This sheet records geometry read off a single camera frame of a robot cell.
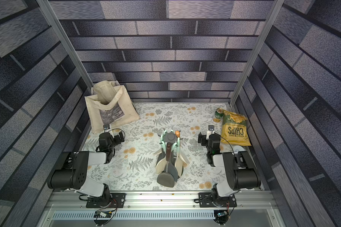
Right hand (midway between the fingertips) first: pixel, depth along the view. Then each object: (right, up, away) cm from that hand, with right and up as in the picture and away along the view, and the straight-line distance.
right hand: (208, 132), depth 94 cm
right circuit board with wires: (0, -40, -25) cm, 47 cm away
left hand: (-64, 0, 0) cm, 64 cm away
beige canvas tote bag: (-63, +18, -11) cm, 66 cm away
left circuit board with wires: (-62, -42, -22) cm, 78 cm away
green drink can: (+9, +13, +6) cm, 17 cm away
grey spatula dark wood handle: (-25, -14, -28) cm, 41 cm away
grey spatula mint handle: (-31, -12, -15) cm, 37 cm away
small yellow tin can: (+17, -10, -8) cm, 21 cm away
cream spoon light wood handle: (-22, -14, -23) cm, 34 cm away
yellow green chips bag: (+18, 0, +2) cm, 18 cm away
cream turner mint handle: (-19, -10, -22) cm, 31 cm away
